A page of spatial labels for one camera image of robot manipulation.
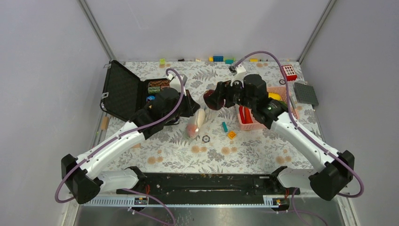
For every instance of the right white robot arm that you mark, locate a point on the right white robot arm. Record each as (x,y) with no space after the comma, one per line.
(332,170)

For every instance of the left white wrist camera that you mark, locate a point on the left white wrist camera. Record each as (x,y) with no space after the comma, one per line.
(174,82)

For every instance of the dark grey baseplate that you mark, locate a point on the dark grey baseplate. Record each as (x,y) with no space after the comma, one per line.
(305,94)

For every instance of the white radish toy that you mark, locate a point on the white radish toy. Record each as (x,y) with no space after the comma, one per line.
(199,117)

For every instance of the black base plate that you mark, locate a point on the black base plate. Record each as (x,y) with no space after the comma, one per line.
(194,188)

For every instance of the dark red eggplant toy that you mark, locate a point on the dark red eggplant toy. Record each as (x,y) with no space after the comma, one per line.
(210,99)

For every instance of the clear zip top bag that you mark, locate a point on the clear zip top bag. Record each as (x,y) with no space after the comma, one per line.
(210,114)

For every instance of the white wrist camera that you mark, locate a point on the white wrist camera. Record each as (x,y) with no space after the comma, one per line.
(238,73)
(174,82)

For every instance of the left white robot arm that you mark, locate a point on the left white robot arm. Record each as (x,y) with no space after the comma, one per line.
(85,176)

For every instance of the green teal brick at wall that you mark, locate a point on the green teal brick at wall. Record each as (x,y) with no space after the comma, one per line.
(229,61)

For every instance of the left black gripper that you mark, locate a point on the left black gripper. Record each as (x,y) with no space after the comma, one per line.
(192,107)

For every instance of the blue brick at wall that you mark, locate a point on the blue brick at wall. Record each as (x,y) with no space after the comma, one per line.
(218,58)

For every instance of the red grid block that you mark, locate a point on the red grid block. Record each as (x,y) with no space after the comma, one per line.
(290,72)

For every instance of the orange square brick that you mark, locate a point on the orange square brick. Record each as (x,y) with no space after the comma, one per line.
(231,135)

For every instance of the wooden block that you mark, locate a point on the wooden block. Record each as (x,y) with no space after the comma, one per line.
(104,123)

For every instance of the teal small brick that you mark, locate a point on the teal small brick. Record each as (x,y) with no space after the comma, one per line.
(224,127)

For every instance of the peach toy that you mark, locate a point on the peach toy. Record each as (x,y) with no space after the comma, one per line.
(192,130)

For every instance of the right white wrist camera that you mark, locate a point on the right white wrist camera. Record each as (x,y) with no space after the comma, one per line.
(238,73)

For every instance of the black open case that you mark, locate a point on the black open case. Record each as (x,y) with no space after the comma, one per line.
(124,93)

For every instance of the black ring washer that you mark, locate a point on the black ring washer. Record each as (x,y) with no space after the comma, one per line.
(205,138)

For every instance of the yellow pepper toy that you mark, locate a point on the yellow pepper toy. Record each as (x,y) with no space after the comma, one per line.
(275,96)

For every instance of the red chili toy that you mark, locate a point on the red chili toy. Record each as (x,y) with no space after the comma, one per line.
(245,115)

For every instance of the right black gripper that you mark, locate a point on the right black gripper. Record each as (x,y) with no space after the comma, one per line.
(225,87)

